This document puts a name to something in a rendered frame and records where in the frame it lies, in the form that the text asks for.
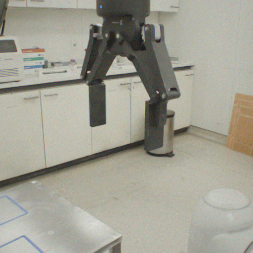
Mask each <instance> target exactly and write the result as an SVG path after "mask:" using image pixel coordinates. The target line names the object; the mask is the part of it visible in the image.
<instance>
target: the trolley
mask: <svg viewBox="0 0 253 253"><path fill-rule="evenodd" d="M121 241H122V235H121V233H119V232H117V231H116V230H114V229H113V228H111V227H109V226H108V225H107V224H105V223H103V222H102V221H100V220H99V219H97V218H96V217H94V216H93V215H91V214H89V213H87V212H86V211H84V210H83V209H81V208H80V207H78V206H76V205H75V204H74V203H72V202H70V201H69V200H67V199H66V198H64V197H63V196H61V195H59V194H57V193H56V192H54V191H53V190H51V189H49V188H48V187H46V186H45V185H43V184H42V183H40V182H39V181H37V180H32V181H29V182H26V183H24V184H20V185H18V186H16V187H13V188H10V189H8V190H4V191H2V192H0V253H104V252H106V251H107V250H108V249H109V253H121Z"/></svg>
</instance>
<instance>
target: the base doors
mask: <svg viewBox="0 0 253 253"><path fill-rule="evenodd" d="M186 74H187V75H189V74H193V70H188V71H180V72H175V77H176V81H177V83H178V86H179V89H180V93H181V96H180V98H178V99H173V100H169V101H168V104H167V109H170V110H172V111H175V115H174V130H177V129H180V128H183V127H188V126H190V113H191V104H192V87H193V75H189V76H186ZM140 81H141V79H140V77H132V78H127V79H118V80H110V81H104V83H105V85H106V118H107V124H105V125H102V126H96V127H90V126H89V92H88V86H87V85H86V84H79V85H71V86H63V87H56V88H48V89H40V90H35V91H27V92H19V93H11V94H2V95H0V181H3V180H4V179H8V178H12V177H15V176H19V175H22V174H26V173H30V172H34V171H35V170H39V169H43V168H48V167H51V166H55V165H58V164H62V163H64V162H68V161H71V160H75V159H78V158H82V157H85V156H88V155H91V154H94V153H98V152H102V151H105V150H109V149H111V148H115V147H118V146H122V145H126V144H130V143H134V142H136V141H140V140H143V139H144V118H145V101H146V100H150V98H149V95H148V93H147V91H146V89H145V88H144V86H143V83H134V82H140ZM121 83H122V84H126V83H131V84H126V85H121ZM133 87H134V89H133ZM128 88H130V90H129V89H128ZM111 89H116V91H112V92H108V90H111ZM129 92H131V95H130V96H129ZM55 93H56V94H58V95H52V96H44V95H49V94H55ZM35 96H37V97H38V96H39V98H34V99H27V100H24V98H25V97H26V98H31V97H35ZM15 105H20V107H16V108H8V109H6V108H5V107H8V106H15Z"/></svg>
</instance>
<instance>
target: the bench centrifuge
mask: <svg viewBox="0 0 253 253"><path fill-rule="evenodd" d="M8 4H9V0H0V30H1V27H2V30H1V35H0V83H1V82H8V81H15V82H18V81H20V80H23V79H24V75H25V72H24V66H23V54H22V51H21V49H20V46H19V42H18V37H15V36H3V33H4V26H5V15H6V10H7V9H8V8H7V7H8Z"/></svg>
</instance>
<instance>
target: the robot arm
mask: <svg viewBox="0 0 253 253"><path fill-rule="evenodd" d="M150 2H151V0H96V14H97V16H98V17H102V18H103V24H90V26H89V40H88V45H87V49H86V52H85V56H84V62H83V66H82V71H81V75H80V77H81V80H82V81H86V85H87V86H88V92H89V126H90V127H97V126H102V125H105V124H107V118H106V85H105V83H104V77H105V76H106V74H107V73H108V70H109V69H110V67H111V64H112V62H114V60H115V57H116V56H118V55H119V56H121V57H127V59H128V60H129V61H131V62H132V63H133V65H134V67H135V69H136V72H137V74H138V75H139V77H140V79H141V81H142V83H143V86H144V88H145V89H146V91H147V93H148V95H149V98H150V100H146V101H145V118H144V150H145V151H148V152H149V151H153V150H155V149H157V148H161V147H163V135H164V126H165V125H166V122H167V104H168V101H169V100H173V99H178V98H180V96H181V93H180V89H179V86H178V83H177V81H176V77H175V73H174V70H173V66H172V63H171V61H170V58H169V53H168V50H167V46H166V43H165V35H164V26H163V24H145V18H146V17H148V16H149V15H150ZM139 50H140V51H139ZM89 71H90V73H88V72H89ZM169 89H170V90H169ZM157 92H159V93H157ZM187 253H253V201H252V200H251V199H250V198H249V197H247V196H245V195H244V194H243V193H242V192H240V191H237V190H233V189H226V188H220V189H214V190H211V191H209V193H207V194H206V195H205V196H204V197H203V198H201V200H200V201H199V202H198V204H197V206H196V208H195V211H194V212H193V215H192V218H191V222H190V228H189V233H188V245H187Z"/></svg>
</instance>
